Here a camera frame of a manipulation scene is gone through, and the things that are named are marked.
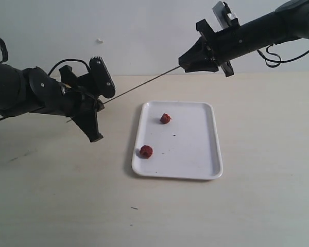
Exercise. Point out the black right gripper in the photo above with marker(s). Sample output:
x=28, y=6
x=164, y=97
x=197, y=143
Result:
x=209, y=53

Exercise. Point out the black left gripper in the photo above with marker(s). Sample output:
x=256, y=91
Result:
x=78, y=97

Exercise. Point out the thin metal skewer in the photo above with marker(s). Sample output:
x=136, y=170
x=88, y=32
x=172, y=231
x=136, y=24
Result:
x=141, y=85

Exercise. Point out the dark red round fruit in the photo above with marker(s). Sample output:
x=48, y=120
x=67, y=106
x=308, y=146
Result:
x=146, y=151

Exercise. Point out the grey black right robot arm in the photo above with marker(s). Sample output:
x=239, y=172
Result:
x=287, y=23

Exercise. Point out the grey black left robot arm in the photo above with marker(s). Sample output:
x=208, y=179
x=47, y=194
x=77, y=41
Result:
x=32, y=90

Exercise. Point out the white rectangular plastic tray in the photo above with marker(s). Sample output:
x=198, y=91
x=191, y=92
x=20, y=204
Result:
x=185, y=148

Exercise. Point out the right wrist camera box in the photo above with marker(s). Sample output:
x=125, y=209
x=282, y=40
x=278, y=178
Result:
x=225, y=16

